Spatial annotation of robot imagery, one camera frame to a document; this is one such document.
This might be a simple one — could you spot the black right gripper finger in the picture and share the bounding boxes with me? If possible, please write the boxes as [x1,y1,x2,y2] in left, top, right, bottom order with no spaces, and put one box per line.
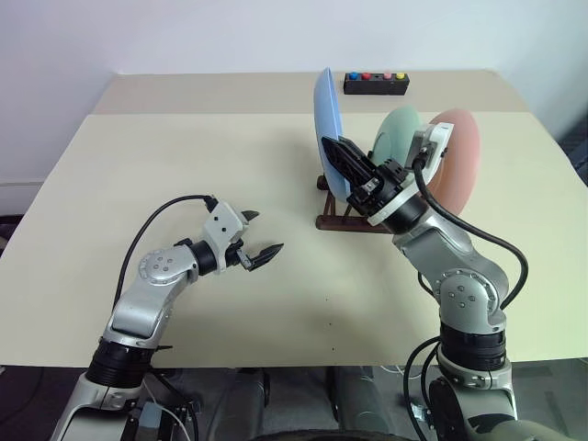
[339,135,371,163]
[321,136,377,188]

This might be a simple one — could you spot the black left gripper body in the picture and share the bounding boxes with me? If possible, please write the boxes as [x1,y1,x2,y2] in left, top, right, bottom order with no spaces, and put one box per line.
[224,237,254,273]

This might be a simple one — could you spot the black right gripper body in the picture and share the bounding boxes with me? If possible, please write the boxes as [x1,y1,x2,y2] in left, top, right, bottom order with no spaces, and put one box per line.
[345,157,413,216]

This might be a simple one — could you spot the green plate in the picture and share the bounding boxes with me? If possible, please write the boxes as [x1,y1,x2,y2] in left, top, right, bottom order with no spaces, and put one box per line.
[370,105,424,167]

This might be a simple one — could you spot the blue plate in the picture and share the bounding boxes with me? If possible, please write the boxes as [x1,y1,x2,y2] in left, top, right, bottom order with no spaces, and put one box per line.
[312,66,354,202]

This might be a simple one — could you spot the pink-red plate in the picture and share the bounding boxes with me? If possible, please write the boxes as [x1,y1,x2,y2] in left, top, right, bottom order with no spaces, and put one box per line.
[424,107,483,218]

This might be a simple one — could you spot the dark wooden dish rack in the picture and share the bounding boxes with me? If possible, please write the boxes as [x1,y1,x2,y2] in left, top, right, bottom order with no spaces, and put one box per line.
[315,174,392,232]

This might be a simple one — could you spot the black button box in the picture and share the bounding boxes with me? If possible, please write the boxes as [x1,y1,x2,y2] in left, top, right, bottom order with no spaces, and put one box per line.
[343,71,412,97]

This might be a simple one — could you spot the dark rounded grey shape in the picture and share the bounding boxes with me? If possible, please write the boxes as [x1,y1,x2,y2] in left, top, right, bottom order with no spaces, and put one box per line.
[336,366,392,434]

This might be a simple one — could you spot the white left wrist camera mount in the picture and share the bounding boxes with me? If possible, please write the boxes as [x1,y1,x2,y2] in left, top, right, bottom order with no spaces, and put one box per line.
[201,197,245,273]

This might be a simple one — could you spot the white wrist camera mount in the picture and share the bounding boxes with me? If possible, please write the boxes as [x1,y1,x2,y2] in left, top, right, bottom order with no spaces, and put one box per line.
[367,122,454,227]
[201,197,245,273]

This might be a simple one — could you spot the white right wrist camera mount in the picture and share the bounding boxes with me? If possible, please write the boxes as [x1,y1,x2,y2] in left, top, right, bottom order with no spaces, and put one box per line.
[367,122,454,227]

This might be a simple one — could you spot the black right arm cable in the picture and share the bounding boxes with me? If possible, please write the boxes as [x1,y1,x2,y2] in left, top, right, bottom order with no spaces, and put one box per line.
[411,154,529,311]

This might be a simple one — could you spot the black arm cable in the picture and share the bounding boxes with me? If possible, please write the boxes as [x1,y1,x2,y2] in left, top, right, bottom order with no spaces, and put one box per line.
[118,194,218,305]
[411,154,529,311]

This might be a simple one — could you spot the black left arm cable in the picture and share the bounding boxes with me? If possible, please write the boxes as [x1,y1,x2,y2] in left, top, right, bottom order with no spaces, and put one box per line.
[118,194,218,305]

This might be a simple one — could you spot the white floor cable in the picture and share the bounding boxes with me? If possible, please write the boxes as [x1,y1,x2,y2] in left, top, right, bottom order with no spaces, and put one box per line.
[379,364,417,380]

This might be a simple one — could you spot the thin white cable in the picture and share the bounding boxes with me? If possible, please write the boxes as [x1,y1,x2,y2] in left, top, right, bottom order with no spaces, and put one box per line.
[159,405,190,440]

